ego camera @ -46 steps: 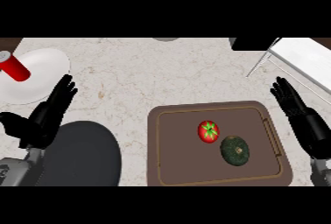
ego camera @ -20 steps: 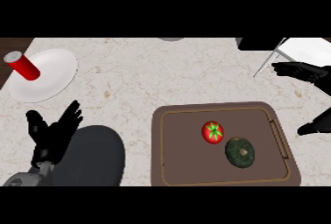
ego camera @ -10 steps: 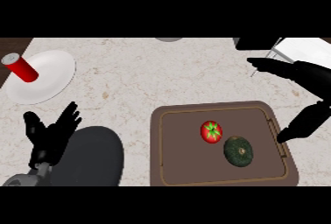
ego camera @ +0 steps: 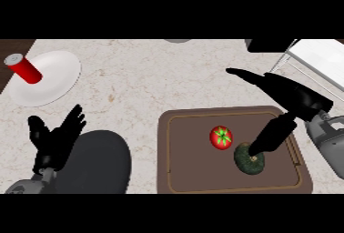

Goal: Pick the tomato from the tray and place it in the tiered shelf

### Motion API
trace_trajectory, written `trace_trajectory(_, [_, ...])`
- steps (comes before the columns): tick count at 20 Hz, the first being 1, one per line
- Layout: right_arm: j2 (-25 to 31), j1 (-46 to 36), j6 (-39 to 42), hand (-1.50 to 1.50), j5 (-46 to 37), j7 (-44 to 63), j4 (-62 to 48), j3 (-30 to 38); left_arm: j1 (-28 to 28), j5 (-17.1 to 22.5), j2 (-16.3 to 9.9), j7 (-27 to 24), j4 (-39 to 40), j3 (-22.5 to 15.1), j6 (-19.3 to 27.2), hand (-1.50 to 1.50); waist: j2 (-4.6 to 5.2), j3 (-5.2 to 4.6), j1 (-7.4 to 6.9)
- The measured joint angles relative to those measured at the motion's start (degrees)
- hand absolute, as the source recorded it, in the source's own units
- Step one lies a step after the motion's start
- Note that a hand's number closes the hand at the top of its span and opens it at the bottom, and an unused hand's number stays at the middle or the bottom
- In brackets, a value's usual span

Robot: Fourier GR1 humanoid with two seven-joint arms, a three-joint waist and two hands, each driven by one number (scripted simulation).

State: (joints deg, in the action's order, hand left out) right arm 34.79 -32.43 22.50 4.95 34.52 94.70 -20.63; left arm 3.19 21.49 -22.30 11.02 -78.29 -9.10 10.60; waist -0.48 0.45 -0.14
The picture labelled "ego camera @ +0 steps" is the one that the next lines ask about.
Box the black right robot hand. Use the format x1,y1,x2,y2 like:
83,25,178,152
224,67,334,157

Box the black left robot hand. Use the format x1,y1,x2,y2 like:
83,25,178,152
26,104,88,176

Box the red tomato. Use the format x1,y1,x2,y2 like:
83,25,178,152
208,125,234,151

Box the brown tray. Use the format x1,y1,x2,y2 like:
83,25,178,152
156,105,314,195

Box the dark grey round plate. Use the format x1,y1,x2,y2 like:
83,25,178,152
52,129,132,195

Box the black appliance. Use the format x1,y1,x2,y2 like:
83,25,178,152
244,38,298,54

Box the white round plate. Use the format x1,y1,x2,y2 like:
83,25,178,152
7,50,82,107

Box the dark green round vegetable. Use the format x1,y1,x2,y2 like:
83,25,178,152
231,142,265,176

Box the red can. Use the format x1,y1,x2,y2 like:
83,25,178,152
2,53,44,85

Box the grey round object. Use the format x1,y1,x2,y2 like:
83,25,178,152
162,38,193,44

